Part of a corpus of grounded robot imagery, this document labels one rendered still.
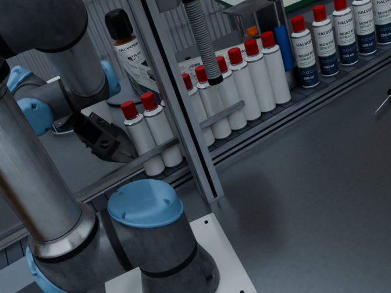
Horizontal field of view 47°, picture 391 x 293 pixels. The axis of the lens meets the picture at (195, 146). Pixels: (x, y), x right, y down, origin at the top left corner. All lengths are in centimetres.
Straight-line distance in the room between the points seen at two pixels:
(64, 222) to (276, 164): 60
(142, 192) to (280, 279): 30
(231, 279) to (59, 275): 32
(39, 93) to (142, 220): 35
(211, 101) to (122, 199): 47
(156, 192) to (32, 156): 22
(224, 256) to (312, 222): 19
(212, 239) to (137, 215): 28
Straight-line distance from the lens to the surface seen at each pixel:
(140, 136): 110
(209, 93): 114
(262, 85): 123
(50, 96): 93
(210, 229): 100
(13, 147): 64
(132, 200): 77
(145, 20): 89
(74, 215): 73
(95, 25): 393
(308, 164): 112
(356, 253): 89
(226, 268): 91
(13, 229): 110
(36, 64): 399
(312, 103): 131
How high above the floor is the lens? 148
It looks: 30 degrees down
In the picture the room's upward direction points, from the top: 20 degrees counter-clockwise
